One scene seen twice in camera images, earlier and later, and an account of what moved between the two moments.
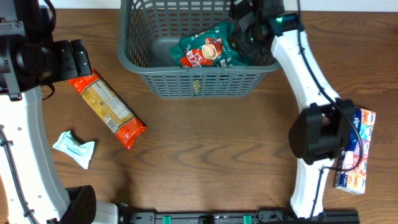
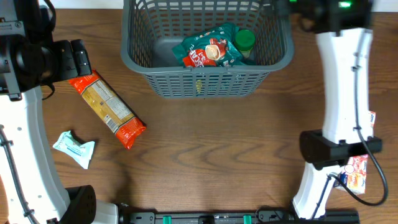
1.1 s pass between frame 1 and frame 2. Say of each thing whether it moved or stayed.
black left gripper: stayed
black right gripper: moved
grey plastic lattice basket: stayed
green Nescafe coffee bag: stayed
